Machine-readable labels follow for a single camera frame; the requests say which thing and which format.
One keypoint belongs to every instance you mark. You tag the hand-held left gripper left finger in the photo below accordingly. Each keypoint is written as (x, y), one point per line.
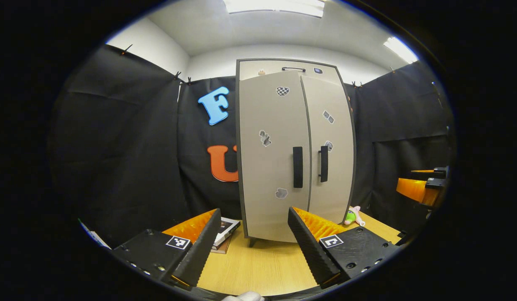
(200, 246)

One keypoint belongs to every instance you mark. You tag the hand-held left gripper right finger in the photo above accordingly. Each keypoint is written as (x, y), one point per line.
(308, 251)

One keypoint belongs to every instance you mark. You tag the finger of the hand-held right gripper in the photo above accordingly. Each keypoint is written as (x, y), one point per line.
(440, 171)
(413, 190)

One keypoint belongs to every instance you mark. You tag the grey shoe cabinet door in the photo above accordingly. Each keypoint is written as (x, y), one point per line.
(271, 167)
(338, 167)

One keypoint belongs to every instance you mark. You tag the grey shoe cabinet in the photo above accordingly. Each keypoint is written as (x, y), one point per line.
(237, 146)

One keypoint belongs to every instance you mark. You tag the grey cabinet drawer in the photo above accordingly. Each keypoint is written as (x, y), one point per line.
(271, 65)

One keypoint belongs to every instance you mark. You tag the stack of books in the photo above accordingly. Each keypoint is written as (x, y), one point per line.
(225, 228)

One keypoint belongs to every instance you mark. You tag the green and pink plush toy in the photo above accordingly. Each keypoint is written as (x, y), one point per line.
(351, 216)

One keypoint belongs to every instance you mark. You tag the white printed sheet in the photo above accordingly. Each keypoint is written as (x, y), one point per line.
(95, 238)

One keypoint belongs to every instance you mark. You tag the black backdrop cloth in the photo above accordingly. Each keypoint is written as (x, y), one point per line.
(129, 146)

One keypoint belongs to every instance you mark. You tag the ceiling light panel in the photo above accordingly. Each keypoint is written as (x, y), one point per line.
(275, 6)
(400, 50)

